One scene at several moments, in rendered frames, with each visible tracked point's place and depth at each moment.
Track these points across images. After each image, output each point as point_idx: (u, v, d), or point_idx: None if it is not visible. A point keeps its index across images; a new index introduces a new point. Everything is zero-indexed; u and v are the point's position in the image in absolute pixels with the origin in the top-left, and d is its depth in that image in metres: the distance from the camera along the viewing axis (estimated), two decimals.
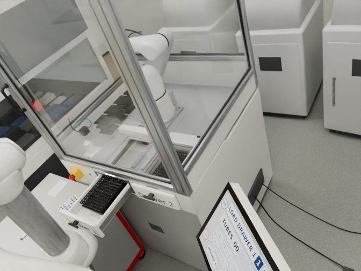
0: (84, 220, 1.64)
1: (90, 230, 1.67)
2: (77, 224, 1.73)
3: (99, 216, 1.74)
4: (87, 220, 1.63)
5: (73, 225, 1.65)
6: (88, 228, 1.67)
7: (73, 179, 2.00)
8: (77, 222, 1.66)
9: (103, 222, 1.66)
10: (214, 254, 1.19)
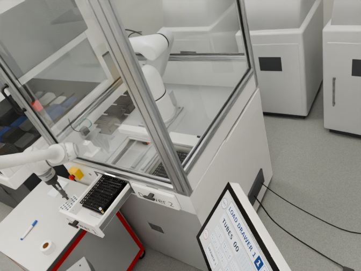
0: (84, 220, 1.64)
1: (90, 230, 1.67)
2: (77, 224, 1.73)
3: (99, 216, 1.74)
4: (87, 220, 1.63)
5: (73, 225, 1.65)
6: (88, 228, 1.67)
7: (73, 179, 2.00)
8: (77, 222, 1.66)
9: (103, 222, 1.66)
10: (214, 254, 1.19)
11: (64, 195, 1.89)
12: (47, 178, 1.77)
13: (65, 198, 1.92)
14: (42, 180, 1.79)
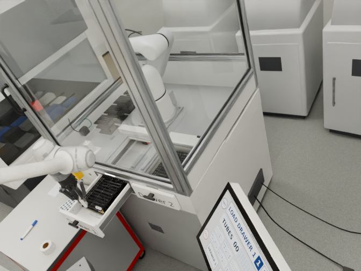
0: (84, 220, 1.64)
1: (90, 230, 1.67)
2: (77, 224, 1.73)
3: (99, 216, 1.74)
4: (87, 220, 1.63)
5: (73, 225, 1.65)
6: (88, 228, 1.67)
7: None
8: (77, 222, 1.66)
9: (103, 222, 1.66)
10: (214, 254, 1.19)
11: (73, 197, 1.61)
12: None
13: None
14: None
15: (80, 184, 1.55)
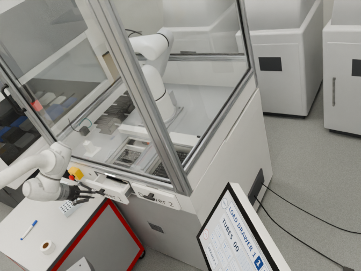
0: (110, 187, 1.76)
1: (115, 198, 1.80)
2: None
3: (123, 185, 1.86)
4: (113, 187, 1.76)
5: (100, 193, 1.78)
6: (114, 196, 1.80)
7: (73, 179, 2.00)
8: (103, 190, 1.79)
9: (128, 190, 1.79)
10: (214, 254, 1.19)
11: (89, 189, 1.72)
12: (65, 184, 1.57)
13: (94, 193, 1.74)
14: (69, 190, 1.56)
15: (72, 202, 1.65)
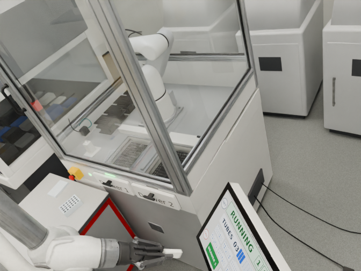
0: (117, 179, 1.80)
1: (122, 189, 1.84)
2: None
3: None
4: (120, 179, 1.79)
5: (107, 184, 1.81)
6: (120, 187, 1.83)
7: (73, 179, 2.00)
8: (110, 182, 1.83)
9: None
10: (214, 254, 1.19)
11: (157, 246, 1.13)
12: None
13: (168, 249, 1.12)
14: (115, 240, 1.04)
15: (139, 268, 1.04)
